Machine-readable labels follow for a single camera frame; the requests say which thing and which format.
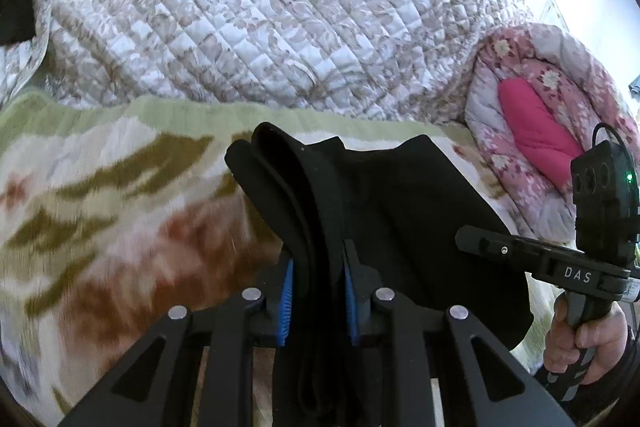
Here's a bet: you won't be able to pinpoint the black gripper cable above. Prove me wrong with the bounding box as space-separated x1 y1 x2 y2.
592 122 627 152

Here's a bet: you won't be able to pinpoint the green floral blanket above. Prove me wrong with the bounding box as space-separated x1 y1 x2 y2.
0 89 563 427

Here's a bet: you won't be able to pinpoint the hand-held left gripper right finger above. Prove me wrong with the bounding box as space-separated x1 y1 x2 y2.
342 241 576 427

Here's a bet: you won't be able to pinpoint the black pants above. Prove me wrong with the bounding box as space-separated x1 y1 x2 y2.
224 122 534 427

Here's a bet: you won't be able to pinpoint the pink floral quilt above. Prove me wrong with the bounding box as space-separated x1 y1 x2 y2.
462 23 640 249

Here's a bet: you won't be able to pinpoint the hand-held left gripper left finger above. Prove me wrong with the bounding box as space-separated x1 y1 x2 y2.
57 252 295 427

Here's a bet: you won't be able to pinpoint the person's right hand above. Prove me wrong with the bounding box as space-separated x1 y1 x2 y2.
542 293 629 384

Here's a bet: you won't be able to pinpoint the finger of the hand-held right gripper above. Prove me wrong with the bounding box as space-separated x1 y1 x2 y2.
455 225 553 270

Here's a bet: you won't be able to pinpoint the white brown quilted bedspread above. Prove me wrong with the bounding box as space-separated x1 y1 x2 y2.
0 0 532 126

